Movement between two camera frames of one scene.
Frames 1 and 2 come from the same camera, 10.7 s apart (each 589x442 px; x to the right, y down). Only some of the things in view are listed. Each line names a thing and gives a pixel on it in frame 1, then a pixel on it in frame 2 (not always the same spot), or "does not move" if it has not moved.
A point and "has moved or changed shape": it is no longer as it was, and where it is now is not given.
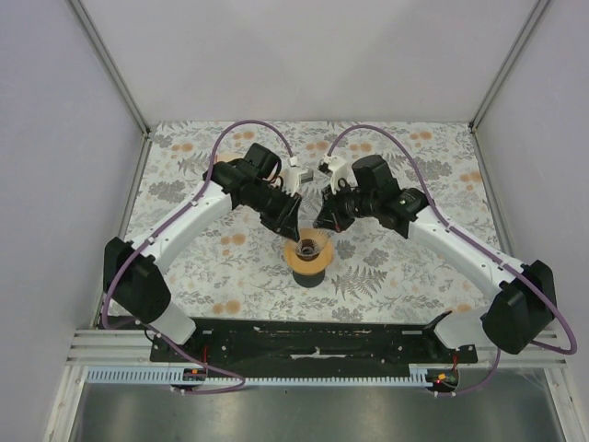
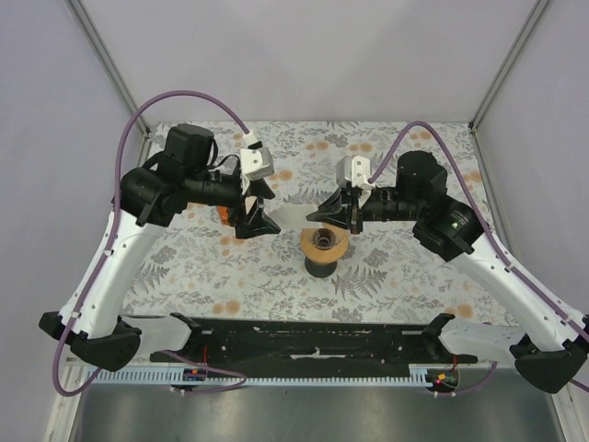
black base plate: x=312 y=346 does not move
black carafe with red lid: x=308 y=281 → x=319 y=270
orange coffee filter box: x=227 y=157 has moved or changed shape
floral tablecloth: x=238 y=270 does not move
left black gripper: x=286 y=222 → x=259 y=223
